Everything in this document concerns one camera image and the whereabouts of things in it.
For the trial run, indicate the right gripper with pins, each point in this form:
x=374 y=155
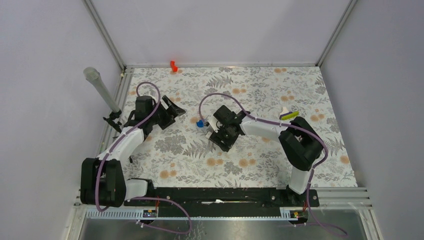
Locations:
x=217 y=138

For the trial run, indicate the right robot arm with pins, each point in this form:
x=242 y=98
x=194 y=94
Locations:
x=301 y=144

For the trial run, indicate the white purple green block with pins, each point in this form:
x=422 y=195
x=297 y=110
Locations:
x=287 y=114

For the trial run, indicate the red plastic piece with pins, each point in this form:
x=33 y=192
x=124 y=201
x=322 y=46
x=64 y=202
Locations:
x=173 y=66

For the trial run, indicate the white remote control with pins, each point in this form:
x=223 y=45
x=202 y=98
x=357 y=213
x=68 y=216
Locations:
x=213 y=126

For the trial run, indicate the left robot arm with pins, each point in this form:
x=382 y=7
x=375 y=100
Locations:
x=103 y=182

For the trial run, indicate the floral patterned table mat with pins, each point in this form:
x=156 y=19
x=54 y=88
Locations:
x=182 y=156

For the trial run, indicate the microphone on black tripod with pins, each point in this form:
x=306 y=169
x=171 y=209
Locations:
x=94 y=78

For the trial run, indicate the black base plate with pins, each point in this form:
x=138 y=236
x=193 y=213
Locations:
x=216 y=202

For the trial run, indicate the blue plastic piece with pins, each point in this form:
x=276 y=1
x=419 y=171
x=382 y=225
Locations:
x=200 y=124

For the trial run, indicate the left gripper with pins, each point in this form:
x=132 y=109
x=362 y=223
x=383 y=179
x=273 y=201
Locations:
x=170 y=113

